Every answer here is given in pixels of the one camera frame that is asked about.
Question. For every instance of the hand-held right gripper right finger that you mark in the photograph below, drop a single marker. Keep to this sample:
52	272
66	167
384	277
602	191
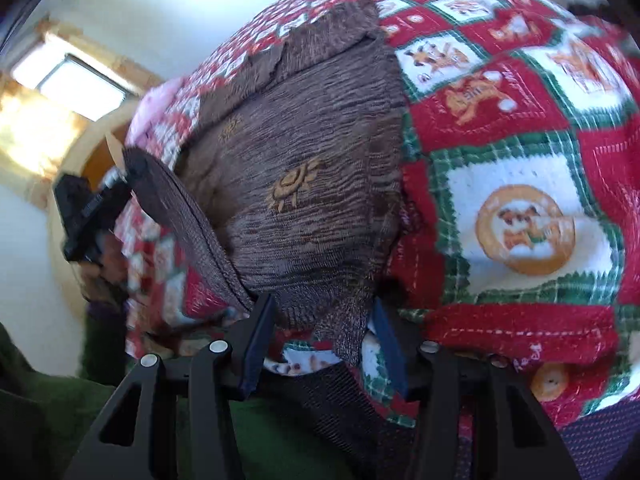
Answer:
392	355

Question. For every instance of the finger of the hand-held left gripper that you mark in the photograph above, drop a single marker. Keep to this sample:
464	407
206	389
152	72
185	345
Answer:
116	190

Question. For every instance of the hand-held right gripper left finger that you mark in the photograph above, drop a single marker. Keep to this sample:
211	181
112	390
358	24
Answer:
257	340

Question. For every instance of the brown knitted sweater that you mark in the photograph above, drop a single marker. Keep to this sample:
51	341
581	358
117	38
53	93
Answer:
300	210

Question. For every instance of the cream wooden headboard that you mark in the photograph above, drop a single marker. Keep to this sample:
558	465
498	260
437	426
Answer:
95	150

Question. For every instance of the pink pillow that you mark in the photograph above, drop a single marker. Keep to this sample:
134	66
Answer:
150	105

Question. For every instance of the wide yellow curtain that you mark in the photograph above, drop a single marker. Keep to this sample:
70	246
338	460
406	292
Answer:
30	130

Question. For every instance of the window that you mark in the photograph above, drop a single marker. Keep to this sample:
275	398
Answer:
70	82

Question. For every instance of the purple bed sheet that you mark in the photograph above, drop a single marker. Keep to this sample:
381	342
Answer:
600	440

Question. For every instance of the red checked printed bedspread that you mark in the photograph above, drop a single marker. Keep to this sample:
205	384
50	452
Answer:
525	135

